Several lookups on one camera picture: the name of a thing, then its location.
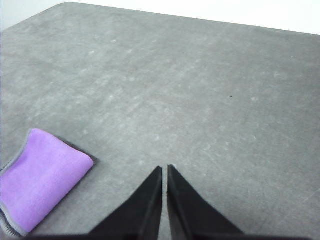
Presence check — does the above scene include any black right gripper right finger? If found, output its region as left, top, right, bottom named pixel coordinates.
left=166, top=164, right=245, bottom=237

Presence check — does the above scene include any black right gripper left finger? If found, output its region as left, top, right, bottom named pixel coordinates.
left=89, top=165, right=163, bottom=237

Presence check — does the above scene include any purple towel with grey hem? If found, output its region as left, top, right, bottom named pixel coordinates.
left=0, top=128, right=96, bottom=237

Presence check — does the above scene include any grey table cloth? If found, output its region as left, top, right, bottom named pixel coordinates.
left=0, top=1, right=320, bottom=240

